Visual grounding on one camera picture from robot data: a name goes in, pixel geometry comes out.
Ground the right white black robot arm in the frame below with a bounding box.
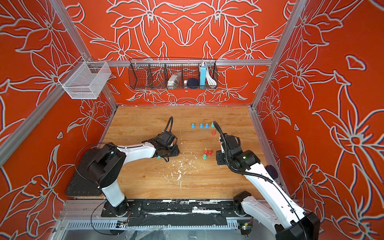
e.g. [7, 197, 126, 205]
[213, 122, 321, 240]

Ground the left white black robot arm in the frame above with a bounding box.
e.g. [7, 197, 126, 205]
[86, 117, 180, 217]

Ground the cluster of coloured stamps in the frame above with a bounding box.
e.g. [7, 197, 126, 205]
[203, 150, 213, 160]

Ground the dark blue round pad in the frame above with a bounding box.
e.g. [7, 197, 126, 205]
[266, 165, 279, 180]

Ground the dark blue round object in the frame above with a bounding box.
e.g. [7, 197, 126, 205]
[187, 78, 200, 89]

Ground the silver pouch in basket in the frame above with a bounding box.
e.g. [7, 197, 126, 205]
[167, 72, 182, 90]

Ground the light blue box in basket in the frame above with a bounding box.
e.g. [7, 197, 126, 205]
[200, 65, 207, 89]

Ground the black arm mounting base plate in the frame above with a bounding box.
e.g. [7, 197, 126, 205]
[101, 199, 253, 229]

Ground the white cable in basket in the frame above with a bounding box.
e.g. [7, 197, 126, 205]
[205, 71, 218, 88]

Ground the black wire wall basket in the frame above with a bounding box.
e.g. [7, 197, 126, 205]
[128, 58, 219, 90]

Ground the white wire mesh basket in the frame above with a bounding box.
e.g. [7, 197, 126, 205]
[59, 62, 111, 100]

